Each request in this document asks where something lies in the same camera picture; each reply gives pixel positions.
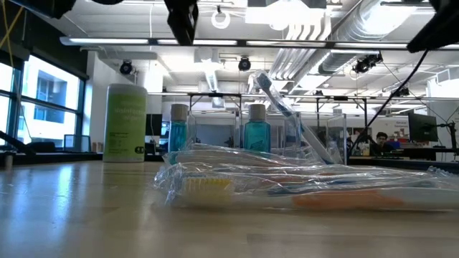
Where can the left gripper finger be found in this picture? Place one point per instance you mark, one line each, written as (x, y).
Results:
(183, 18)

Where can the blue mouthwash bottle white cap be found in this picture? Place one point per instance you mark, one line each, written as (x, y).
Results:
(178, 136)
(257, 136)

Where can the clear acrylic organizer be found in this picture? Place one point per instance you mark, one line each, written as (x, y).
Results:
(336, 136)

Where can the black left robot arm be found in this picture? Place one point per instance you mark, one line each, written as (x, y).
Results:
(43, 7)

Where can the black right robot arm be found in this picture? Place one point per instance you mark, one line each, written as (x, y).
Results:
(437, 25)

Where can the long linear ceiling light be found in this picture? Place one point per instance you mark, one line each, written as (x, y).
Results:
(107, 41)

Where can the bright ceiling light panel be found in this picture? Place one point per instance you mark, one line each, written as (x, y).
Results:
(272, 14)

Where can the black background screen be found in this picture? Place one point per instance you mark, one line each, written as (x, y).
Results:
(153, 124)

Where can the green disinfecting wipes canister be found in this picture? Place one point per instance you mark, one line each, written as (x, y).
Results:
(125, 125)

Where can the large glass window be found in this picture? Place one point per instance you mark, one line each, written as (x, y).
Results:
(50, 86)

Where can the black track light cluster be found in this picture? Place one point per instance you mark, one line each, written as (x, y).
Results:
(399, 92)
(365, 63)

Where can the person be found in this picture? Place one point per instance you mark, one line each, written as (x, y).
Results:
(382, 138)

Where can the black computer monitor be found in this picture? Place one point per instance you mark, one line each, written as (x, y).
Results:
(423, 127)

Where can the black round ceiling camera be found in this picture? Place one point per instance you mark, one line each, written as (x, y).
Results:
(126, 67)
(244, 63)

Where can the silver ventilation duct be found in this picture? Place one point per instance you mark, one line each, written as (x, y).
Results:
(373, 21)

